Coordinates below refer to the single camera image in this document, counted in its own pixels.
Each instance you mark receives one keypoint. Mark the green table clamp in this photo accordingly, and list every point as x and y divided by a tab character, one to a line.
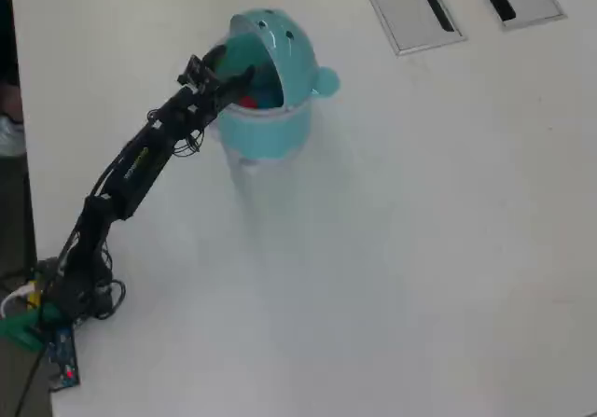
18	330

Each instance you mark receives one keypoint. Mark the red lego block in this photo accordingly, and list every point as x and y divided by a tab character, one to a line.
249	102

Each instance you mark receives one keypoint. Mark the person's bare ankle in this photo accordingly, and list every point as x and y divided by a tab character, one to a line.
9	100

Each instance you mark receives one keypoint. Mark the teal whale-shaped bin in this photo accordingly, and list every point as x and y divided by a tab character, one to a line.
266	130

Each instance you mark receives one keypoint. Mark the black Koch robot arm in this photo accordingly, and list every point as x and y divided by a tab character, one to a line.
140	165

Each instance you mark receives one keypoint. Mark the white sneaker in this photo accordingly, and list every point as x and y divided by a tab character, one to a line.
9	137

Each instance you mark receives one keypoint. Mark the black wrist camera board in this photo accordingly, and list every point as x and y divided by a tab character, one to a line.
197	73

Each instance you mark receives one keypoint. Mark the yellow connector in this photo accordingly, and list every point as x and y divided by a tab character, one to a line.
34	299

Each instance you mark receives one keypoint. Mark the blue circuit board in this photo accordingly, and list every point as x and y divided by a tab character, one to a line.
63	356

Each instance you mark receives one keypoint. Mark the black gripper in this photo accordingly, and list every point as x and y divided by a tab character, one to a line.
205	104

